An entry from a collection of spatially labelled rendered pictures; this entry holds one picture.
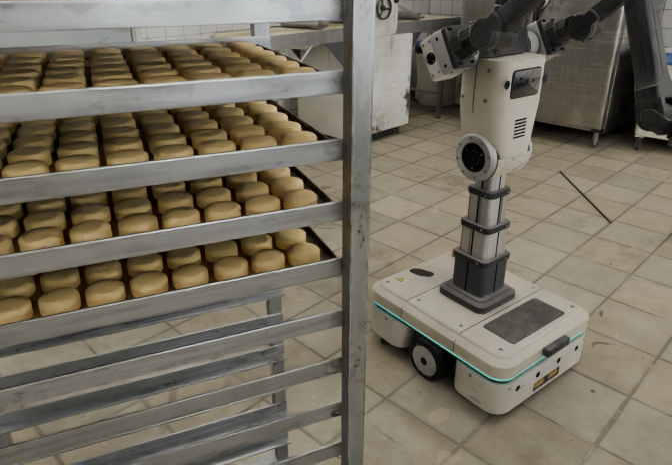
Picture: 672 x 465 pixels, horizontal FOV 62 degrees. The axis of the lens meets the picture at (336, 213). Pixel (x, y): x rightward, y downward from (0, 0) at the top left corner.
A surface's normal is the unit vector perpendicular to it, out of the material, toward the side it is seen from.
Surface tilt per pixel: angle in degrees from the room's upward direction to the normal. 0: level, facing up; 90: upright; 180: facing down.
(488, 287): 90
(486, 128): 101
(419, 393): 0
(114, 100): 90
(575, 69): 90
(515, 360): 31
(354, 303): 90
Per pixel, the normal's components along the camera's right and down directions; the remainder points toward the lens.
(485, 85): -0.79, 0.25
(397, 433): 0.00, -0.91
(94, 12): 0.39, 0.37
